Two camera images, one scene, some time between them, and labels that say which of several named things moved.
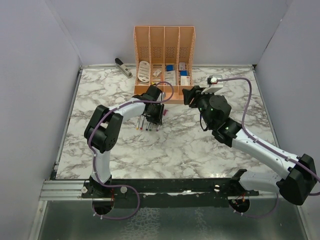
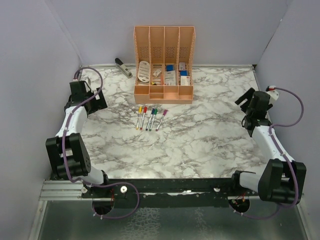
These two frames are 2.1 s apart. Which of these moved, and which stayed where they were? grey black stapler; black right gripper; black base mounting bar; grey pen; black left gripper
Moved: black right gripper; black left gripper
Stayed: black base mounting bar; grey black stapler; grey pen
